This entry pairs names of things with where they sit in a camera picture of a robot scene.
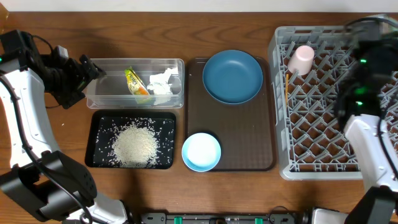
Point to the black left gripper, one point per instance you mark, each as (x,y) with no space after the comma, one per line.
(80,82)

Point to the yellow snack wrapper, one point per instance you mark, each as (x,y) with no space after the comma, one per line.
(137,87)

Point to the white napkin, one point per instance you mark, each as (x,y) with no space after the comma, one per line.
(159,83)

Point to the pile of rice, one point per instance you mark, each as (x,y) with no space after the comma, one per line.
(135,144)

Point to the light blue bowl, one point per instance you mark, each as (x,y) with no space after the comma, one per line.
(201,152)

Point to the dark blue plate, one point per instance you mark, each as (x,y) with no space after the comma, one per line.
(232,77)

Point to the wooden chopstick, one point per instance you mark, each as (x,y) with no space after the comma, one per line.
(286,89)

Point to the pink cup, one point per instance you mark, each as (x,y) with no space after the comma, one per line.
(302,60)

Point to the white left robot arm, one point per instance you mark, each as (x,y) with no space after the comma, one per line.
(43,180)

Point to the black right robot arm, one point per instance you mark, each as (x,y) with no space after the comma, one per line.
(362,121)

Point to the grey dishwasher rack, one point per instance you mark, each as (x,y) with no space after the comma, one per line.
(310,144)

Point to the clear plastic bin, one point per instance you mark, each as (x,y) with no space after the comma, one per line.
(111,91)

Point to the black tray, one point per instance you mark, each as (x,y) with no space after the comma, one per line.
(130,115)

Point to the brown serving tray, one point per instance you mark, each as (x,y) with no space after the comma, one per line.
(245,131)

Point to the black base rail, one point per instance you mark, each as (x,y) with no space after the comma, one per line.
(179,218)

